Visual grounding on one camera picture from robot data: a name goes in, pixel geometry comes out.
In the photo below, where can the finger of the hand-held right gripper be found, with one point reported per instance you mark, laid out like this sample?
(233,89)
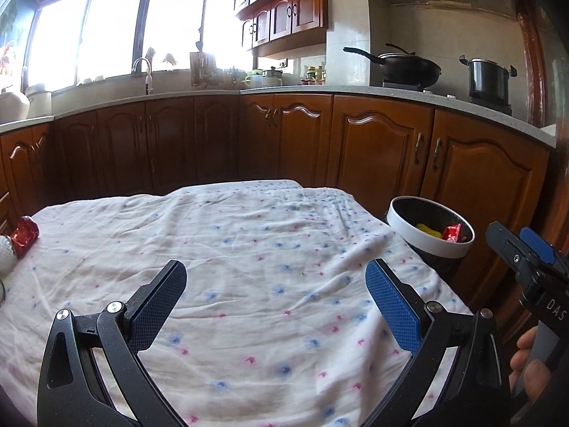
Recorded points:
(506,244)
(540,244)

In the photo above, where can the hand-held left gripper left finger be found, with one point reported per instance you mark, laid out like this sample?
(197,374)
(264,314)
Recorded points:
(155,311)

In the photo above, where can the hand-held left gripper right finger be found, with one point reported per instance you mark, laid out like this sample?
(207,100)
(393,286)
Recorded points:
(395,302)

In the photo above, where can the red white snack wrapper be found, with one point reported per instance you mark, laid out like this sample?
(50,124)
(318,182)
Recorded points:
(452,233)

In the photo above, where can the black trash bin white rim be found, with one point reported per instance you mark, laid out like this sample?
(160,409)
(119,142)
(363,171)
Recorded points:
(409,231)

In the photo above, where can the yellow snack wrapper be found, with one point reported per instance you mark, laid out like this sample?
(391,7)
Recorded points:
(429,230)

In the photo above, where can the person's right hand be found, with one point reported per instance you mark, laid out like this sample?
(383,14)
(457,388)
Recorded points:
(540,382)

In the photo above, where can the white floral printed cloth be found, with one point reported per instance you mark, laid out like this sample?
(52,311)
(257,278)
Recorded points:
(266,253)

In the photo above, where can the black gas stove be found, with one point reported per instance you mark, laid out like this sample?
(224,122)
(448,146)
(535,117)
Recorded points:
(489,104)

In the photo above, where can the crumpled red foil wrapper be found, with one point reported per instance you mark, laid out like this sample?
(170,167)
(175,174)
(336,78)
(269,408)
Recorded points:
(25,235)

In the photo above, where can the wooden lower kitchen cabinets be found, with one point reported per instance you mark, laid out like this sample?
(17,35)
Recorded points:
(378,151)

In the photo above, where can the wooden kitchen cabinets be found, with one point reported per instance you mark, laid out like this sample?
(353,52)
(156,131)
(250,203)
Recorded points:
(378,151)
(306,4)

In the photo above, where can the white textured ball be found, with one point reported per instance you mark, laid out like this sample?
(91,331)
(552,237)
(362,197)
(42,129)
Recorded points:
(8,253)

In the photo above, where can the steel stock pot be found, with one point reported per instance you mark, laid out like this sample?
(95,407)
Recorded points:
(486,80)

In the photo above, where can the black wok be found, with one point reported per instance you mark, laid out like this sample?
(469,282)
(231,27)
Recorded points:
(409,69)

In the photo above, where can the speckled grey kitchen countertop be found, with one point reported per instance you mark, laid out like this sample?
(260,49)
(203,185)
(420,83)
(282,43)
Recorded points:
(346,90)

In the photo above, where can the chrome kitchen faucet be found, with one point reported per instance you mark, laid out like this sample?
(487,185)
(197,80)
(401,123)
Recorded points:
(144,73)

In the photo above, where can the white lidded container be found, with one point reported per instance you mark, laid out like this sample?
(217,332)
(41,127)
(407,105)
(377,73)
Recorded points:
(40,102)

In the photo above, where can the small condiment bottles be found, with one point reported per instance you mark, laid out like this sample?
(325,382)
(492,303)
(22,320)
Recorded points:
(314,75)

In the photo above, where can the utensil rack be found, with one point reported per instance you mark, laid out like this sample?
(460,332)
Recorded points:
(203,71)

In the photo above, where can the white rice cooker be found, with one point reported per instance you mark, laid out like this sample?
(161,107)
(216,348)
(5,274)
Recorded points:
(13,106)

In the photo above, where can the kitchen window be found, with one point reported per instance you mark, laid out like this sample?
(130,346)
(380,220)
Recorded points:
(115,31)

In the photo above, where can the wooden upper kitchen cabinets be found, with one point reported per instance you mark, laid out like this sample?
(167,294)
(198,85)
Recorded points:
(306,4)

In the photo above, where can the wooden door frame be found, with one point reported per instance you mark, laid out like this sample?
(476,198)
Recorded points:
(533,62)

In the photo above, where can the colourful wall poster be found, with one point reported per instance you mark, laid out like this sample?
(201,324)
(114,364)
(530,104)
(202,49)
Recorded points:
(13,31)

